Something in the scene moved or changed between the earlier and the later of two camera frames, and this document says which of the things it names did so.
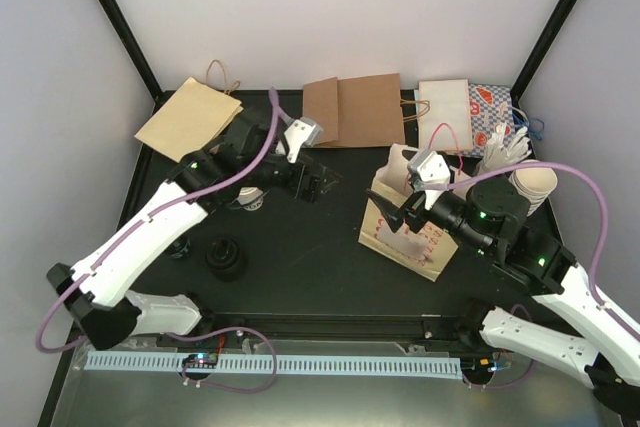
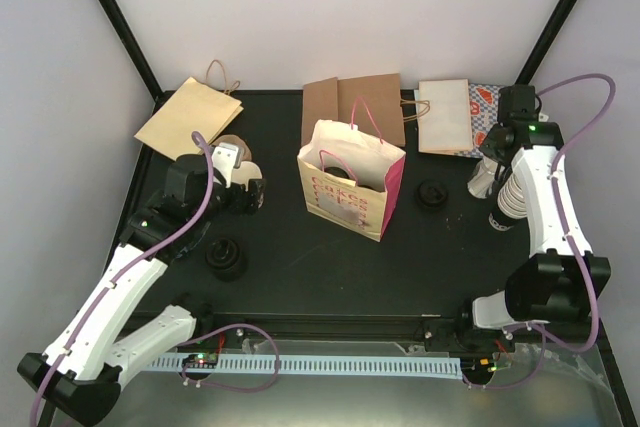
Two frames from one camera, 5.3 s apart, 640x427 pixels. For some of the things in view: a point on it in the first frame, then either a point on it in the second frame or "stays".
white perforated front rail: (155, 362) stays
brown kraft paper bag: (356, 112) stays
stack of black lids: (225, 259) stays
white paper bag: (444, 115) stays
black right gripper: (411, 207) to (488, 145)
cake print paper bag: (427, 249) to (350, 174)
